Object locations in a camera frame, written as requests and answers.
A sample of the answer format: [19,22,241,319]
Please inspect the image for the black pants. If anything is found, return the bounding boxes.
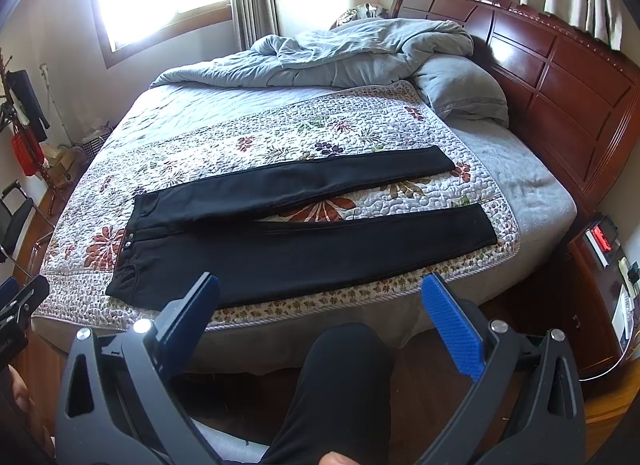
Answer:
[106,147,497,310]

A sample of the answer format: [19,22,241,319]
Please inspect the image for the person's black trouser leg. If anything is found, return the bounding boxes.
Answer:
[260,323,393,464]

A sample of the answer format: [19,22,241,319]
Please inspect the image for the grey fitted bed sheet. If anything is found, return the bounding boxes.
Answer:
[29,116,580,376]

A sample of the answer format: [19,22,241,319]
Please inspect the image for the red bag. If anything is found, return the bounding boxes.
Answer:
[11,130,44,177]

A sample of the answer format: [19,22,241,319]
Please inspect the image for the wooden nightstand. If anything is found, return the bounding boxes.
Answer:
[561,227,639,383]

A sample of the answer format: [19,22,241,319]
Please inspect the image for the digital alarm clock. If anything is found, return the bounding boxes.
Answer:
[585,215,620,268]

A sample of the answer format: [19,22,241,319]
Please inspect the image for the floral quilted bedspread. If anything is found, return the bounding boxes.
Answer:
[32,80,522,332]

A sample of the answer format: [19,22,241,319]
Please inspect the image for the grey pillow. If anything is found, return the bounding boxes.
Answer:
[410,55,509,128]

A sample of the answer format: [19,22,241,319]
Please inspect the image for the dark red wooden headboard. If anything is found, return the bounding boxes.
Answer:
[390,0,639,217]

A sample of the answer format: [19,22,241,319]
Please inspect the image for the grey-blue comforter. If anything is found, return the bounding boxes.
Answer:
[151,18,474,88]

